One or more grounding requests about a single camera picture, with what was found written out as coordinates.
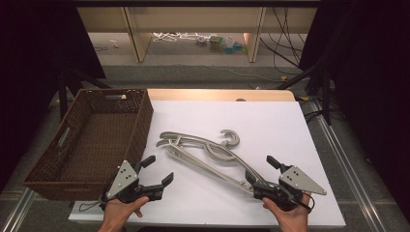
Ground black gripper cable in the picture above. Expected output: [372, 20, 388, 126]
[78, 197, 108, 213]
[289, 191, 315, 215]

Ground person's right hand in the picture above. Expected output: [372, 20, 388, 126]
[261, 192, 311, 232]

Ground light wooden shelf unit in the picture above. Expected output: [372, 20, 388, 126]
[76, 6, 319, 64]

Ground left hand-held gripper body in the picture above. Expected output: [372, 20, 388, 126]
[99, 159, 164, 208]

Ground brown woven basket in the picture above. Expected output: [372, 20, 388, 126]
[22, 88, 155, 202]

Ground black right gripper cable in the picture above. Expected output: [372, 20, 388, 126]
[289, 191, 315, 215]

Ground black metal stand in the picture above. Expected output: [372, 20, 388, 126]
[57, 62, 112, 121]
[275, 61, 335, 126]

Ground person's left hand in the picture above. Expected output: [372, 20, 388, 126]
[98, 195, 150, 232]

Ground metal floor rail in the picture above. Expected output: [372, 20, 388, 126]
[309, 99, 386, 232]
[0, 188, 37, 232]

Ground grey plastic hanger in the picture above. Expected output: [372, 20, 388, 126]
[159, 130, 264, 194]
[156, 129, 263, 195]

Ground white table mat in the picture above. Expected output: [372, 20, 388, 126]
[68, 100, 347, 230]

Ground colourful toys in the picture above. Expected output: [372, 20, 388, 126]
[195, 34, 248, 55]

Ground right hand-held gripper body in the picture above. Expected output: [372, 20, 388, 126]
[252, 165, 328, 213]

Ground black curtain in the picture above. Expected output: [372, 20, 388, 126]
[0, 0, 107, 194]
[298, 0, 410, 223]

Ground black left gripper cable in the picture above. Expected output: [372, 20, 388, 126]
[78, 197, 108, 213]

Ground bundle of black cables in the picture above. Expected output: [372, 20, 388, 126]
[259, 7, 308, 69]

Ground pile of white hangers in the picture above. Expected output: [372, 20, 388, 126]
[152, 31, 201, 44]

